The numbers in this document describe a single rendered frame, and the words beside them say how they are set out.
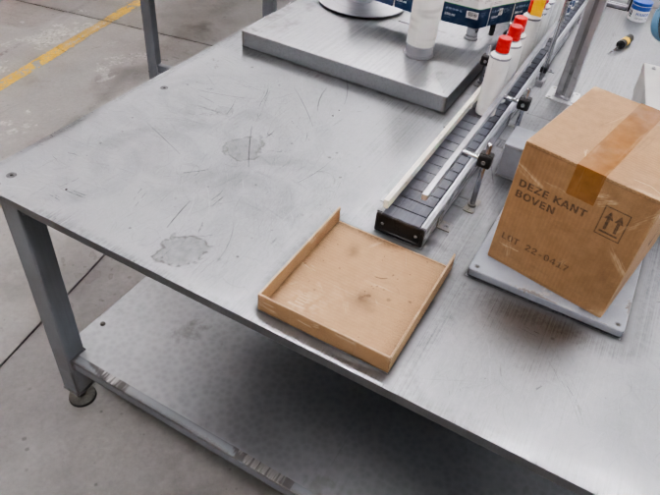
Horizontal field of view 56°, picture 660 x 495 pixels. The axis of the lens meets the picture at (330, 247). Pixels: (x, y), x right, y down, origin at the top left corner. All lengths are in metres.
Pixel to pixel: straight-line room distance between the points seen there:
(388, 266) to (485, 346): 0.24
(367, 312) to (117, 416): 1.09
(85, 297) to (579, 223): 1.73
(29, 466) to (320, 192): 1.14
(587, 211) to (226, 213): 0.70
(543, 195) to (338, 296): 0.41
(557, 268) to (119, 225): 0.86
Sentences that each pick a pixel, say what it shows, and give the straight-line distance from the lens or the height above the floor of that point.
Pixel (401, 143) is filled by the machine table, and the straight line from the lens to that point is 1.59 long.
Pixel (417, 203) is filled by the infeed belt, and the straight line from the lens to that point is 1.31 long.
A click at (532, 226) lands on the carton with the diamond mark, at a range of 1.19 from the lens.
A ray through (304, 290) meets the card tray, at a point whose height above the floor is 0.83.
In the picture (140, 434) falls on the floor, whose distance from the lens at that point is 1.97.
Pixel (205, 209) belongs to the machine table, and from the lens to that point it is 1.33.
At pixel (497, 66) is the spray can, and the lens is 1.61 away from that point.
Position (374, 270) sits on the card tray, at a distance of 1.20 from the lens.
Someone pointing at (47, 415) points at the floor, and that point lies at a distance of 2.08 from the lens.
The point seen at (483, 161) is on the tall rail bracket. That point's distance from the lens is 1.34.
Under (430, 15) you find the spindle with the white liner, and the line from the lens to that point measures 1.86.
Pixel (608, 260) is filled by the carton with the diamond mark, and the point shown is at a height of 0.97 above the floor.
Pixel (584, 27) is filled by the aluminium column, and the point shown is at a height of 1.04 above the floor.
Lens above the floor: 1.66
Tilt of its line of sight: 42 degrees down
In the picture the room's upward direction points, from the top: 6 degrees clockwise
